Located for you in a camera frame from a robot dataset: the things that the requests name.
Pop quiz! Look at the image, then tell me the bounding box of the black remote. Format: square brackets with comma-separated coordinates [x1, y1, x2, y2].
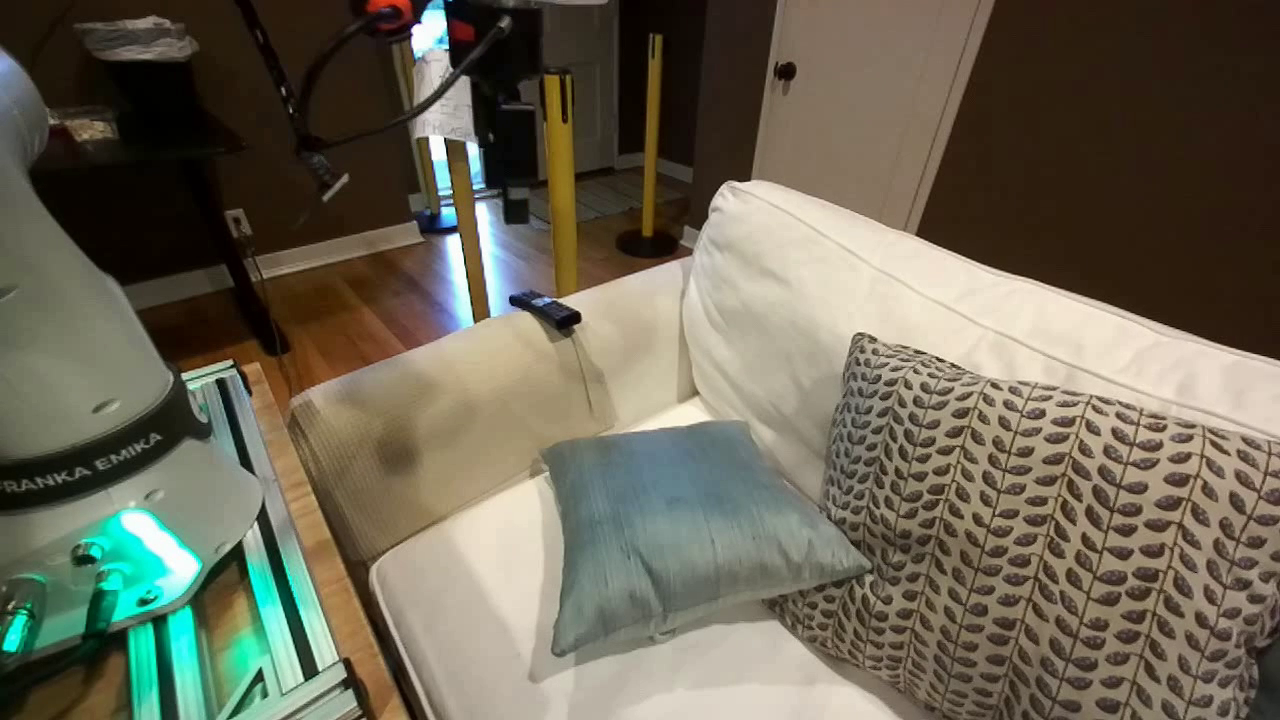
[506, 287, 586, 335]

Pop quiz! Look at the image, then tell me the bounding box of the blue square pillow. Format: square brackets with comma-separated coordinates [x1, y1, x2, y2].
[534, 414, 872, 658]

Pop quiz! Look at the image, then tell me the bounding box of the yellow pole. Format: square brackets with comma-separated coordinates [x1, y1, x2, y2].
[388, 35, 462, 239]
[615, 30, 682, 259]
[443, 136, 494, 323]
[534, 73, 584, 298]

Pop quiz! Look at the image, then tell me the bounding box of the white sofa back cushion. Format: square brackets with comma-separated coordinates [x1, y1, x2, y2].
[681, 175, 1280, 536]

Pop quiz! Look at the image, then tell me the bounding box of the beige armrest cover cloth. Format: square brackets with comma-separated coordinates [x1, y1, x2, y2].
[284, 311, 619, 563]

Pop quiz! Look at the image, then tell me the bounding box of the white sofa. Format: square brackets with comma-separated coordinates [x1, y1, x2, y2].
[284, 175, 1280, 720]

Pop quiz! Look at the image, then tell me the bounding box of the white door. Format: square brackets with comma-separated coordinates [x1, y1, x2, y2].
[750, 0, 995, 230]

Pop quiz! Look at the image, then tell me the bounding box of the grey leaf pattern pillow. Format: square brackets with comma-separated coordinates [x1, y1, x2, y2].
[771, 330, 1280, 720]

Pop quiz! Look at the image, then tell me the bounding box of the white cloth bundle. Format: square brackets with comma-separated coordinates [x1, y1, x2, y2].
[72, 12, 204, 69]

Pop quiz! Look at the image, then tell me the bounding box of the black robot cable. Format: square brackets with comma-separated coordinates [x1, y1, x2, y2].
[284, 7, 516, 191]

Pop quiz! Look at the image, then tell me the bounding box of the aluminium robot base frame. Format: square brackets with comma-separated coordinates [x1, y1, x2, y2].
[0, 356, 370, 720]

